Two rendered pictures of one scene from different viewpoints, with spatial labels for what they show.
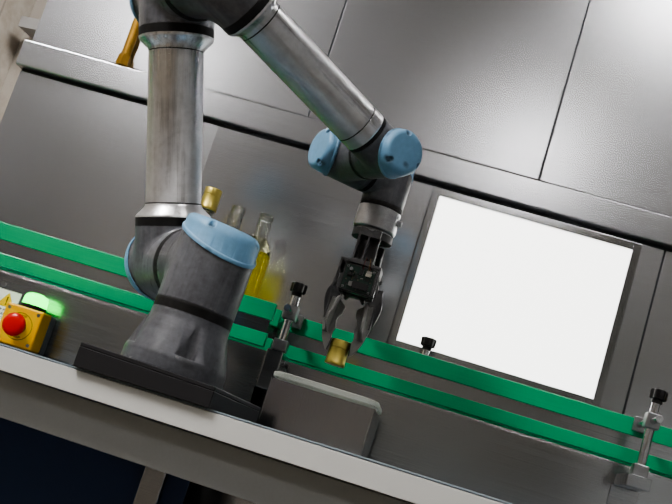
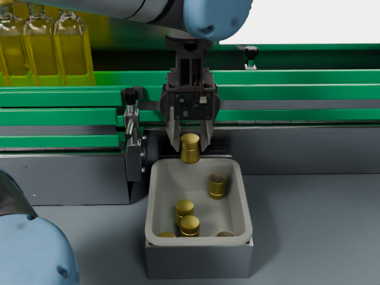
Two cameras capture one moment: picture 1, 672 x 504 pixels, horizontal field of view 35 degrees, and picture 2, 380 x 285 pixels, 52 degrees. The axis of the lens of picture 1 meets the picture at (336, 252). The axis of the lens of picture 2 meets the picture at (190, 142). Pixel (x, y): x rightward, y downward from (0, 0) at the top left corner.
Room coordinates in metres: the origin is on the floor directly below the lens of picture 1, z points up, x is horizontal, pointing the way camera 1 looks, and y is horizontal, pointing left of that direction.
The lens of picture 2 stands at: (1.27, 0.03, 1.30)
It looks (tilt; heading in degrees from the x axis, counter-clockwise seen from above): 33 degrees down; 352
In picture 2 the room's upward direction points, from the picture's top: straight up
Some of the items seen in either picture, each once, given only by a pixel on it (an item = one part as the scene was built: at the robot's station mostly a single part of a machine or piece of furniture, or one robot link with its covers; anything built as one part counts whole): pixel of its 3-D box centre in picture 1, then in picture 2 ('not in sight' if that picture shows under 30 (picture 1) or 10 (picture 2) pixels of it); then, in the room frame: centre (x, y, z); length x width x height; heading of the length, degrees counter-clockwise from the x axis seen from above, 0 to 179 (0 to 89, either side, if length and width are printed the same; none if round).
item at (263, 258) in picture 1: (242, 290); (77, 68); (2.06, 0.15, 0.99); 0.06 x 0.06 x 0.21; 82
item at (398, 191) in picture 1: (388, 179); not in sight; (1.82, -0.05, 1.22); 0.09 x 0.08 x 0.11; 121
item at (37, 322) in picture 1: (24, 329); not in sight; (1.90, 0.47, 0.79); 0.07 x 0.07 x 0.07; 83
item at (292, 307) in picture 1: (291, 319); (133, 115); (1.91, 0.04, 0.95); 0.17 x 0.03 x 0.12; 173
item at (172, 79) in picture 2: (362, 265); (190, 76); (1.82, -0.05, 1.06); 0.09 x 0.08 x 0.12; 173
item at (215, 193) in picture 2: not in sight; (217, 186); (1.87, -0.12, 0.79); 0.04 x 0.04 x 0.04
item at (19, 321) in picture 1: (15, 325); not in sight; (1.86, 0.48, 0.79); 0.04 x 0.03 x 0.04; 83
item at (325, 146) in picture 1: (348, 158); not in sight; (1.76, 0.03, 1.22); 0.11 x 0.11 x 0.08; 31
